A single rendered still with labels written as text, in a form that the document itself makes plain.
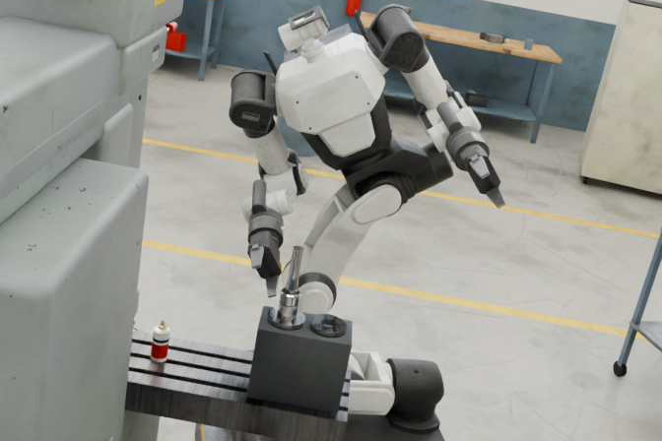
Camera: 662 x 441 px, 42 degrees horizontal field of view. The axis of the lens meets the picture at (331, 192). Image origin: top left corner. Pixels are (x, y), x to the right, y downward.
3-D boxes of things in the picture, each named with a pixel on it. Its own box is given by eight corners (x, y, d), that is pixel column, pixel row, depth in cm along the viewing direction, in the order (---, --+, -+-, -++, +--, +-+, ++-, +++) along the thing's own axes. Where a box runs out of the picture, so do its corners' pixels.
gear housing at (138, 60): (61, 46, 198) (64, 4, 195) (165, 66, 198) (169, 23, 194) (-1, 76, 166) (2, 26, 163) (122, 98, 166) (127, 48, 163)
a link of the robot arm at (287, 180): (261, 218, 230) (276, 206, 249) (297, 208, 228) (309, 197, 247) (250, 179, 229) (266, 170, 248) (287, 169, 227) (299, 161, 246)
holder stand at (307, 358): (252, 370, 212) (263, 299, 205) (339, 385, 213) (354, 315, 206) (245, 398, 201) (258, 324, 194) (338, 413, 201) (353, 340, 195)
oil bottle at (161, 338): (152, 352, 212) (157, 314, 208) (168, 355, 212) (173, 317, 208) (148, 361, 208) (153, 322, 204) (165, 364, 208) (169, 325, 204)
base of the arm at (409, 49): (383, 54, 234) (357, 30, 227) (419, 22, 230) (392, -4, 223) (399, 82, 222) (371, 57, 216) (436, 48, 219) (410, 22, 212)
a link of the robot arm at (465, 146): (474, 203, 200) (457, 174, 209) (510, 183, 199) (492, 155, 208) (454, 167, 192) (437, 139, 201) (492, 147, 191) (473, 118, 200)
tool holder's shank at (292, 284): (283, 292, 196) (291, 249, 192) (285, 286, 199) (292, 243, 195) (297, 295, 196) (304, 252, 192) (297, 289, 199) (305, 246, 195)
